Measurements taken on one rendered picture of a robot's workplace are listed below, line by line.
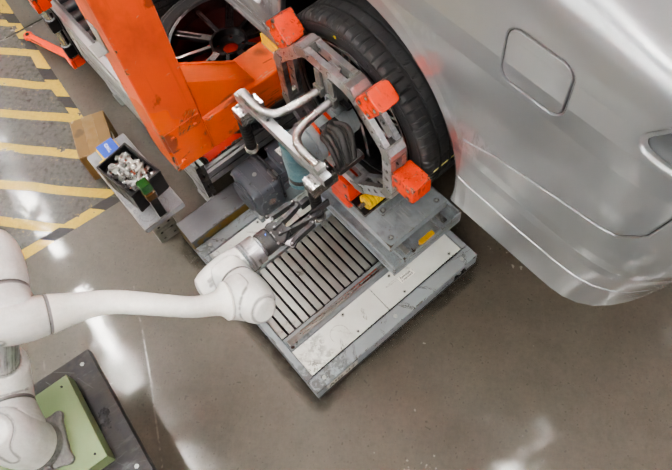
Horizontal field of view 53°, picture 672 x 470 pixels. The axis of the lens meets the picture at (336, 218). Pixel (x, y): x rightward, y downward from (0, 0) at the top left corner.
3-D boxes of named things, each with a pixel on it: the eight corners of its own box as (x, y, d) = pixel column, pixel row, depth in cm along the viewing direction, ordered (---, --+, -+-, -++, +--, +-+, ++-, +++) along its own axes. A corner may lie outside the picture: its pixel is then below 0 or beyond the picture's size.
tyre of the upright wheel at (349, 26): (323, -59, 206) (357, 95, 259) (262, -20, 200) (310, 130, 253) (483, 29, 170) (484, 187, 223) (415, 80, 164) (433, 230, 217)
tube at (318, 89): (326, 96, 196) (322, 71, 186) (274, 133, 191) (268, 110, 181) (289, 62, 203) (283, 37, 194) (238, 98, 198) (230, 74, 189)
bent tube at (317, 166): (371, 136, 187) (370, 113, 178) (318, 176, 183) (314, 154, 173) (331, 100, 195) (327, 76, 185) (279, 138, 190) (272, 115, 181)
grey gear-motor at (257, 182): (345, 181, 287) (338, 132, 256) (268, 240, 276) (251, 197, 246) (318, 155, 294) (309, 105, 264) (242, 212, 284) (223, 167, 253)
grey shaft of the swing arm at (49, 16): (87, 65, 335) (40, -13, 292) (78, 71, 334) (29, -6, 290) (78, 55, 339) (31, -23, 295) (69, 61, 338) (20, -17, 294)
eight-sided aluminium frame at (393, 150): (406, 212, 220) (408, 110, 173) (391, 224, 219) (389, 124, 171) (303, 116, 243) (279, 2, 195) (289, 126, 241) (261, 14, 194)
